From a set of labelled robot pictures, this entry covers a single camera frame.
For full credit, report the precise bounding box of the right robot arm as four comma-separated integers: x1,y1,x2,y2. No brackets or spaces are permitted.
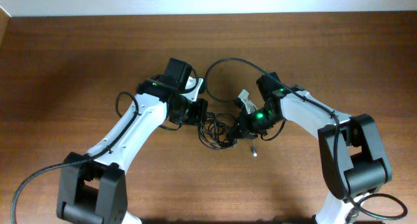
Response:
229,72,392,223

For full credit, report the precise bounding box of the left camera black cable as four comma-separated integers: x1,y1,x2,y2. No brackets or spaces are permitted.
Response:
9,66,199,224

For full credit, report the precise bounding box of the black usb cable bundle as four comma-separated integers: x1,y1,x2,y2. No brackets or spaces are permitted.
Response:
197,111,240,150

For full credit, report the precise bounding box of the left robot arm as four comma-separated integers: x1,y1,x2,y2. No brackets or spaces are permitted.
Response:
56,58,207,224

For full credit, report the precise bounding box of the camera black cable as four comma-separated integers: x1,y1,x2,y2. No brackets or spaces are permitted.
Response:
203,57,409,221
9,66,199,224

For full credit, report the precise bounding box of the right camera black cable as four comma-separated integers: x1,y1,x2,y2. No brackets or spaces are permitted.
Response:
203,57,409,221

